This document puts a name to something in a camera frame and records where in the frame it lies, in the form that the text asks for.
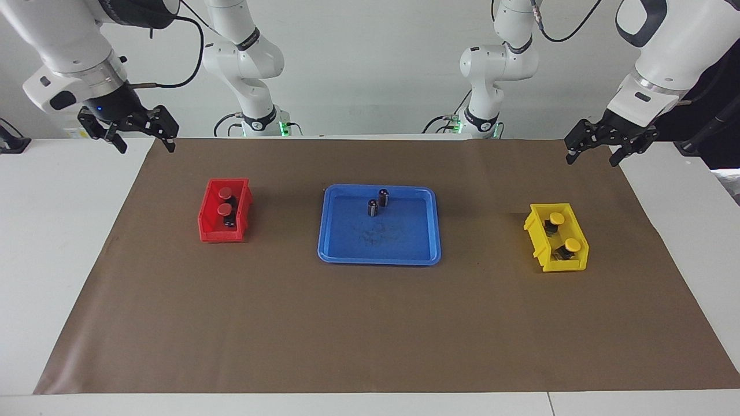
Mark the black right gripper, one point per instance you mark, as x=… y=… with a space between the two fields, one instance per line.
x=113 y=107

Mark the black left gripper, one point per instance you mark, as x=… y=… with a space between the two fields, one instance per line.
x=618 y=127

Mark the yellow push button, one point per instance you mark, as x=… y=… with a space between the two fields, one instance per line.
x=573 y=245
x=556 y=218

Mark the red push button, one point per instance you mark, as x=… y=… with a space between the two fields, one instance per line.
x=225 y=192
x=224 y=209

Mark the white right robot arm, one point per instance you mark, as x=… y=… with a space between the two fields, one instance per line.
x=58 y=40

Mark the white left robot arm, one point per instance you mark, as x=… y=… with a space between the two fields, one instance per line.
x=676 y=52

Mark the blue plastic tray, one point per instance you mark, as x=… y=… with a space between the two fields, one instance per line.
x=404 y=242

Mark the dark panel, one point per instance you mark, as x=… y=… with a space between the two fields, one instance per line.
x=722 y=144

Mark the yellow plastic bin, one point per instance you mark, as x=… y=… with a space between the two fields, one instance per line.
x=569 y=266

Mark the red plastic bin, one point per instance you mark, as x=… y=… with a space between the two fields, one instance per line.
x=219 y=236

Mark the black desk clamp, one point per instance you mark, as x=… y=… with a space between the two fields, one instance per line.
x=11 y=144

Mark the grey metallic object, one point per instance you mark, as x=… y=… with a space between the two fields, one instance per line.
x=727 y=185

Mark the black cylindrical capacitor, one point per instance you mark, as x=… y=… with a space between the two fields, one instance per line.
x=373 y=207
x=383 y=197

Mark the brown paper mat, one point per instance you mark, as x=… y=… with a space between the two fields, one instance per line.
x=370 y=323

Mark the white wall outlet box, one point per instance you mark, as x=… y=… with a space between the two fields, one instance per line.
x=72 y=133

